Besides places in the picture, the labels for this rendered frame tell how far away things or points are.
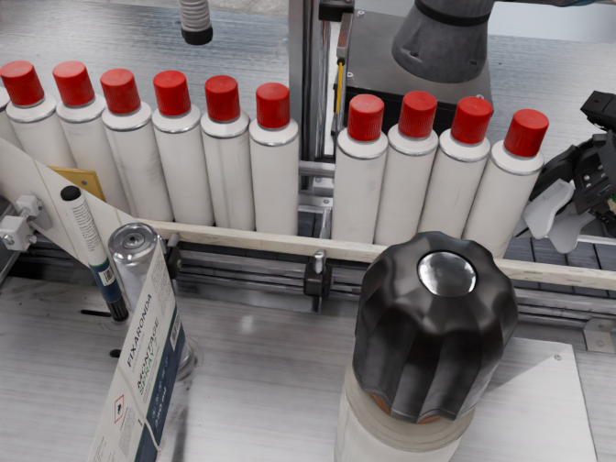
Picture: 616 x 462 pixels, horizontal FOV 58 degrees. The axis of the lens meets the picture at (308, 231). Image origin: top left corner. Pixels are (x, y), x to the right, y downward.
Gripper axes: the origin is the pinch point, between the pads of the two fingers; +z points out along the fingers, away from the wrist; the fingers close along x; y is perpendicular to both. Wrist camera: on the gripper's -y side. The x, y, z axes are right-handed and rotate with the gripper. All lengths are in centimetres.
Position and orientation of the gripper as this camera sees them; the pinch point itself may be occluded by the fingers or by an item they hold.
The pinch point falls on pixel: (522, 224)
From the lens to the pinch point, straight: 67.7
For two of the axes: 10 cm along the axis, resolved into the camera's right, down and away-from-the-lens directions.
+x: 8.5, 4.3, 3.0
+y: -1.3, 7.3, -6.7
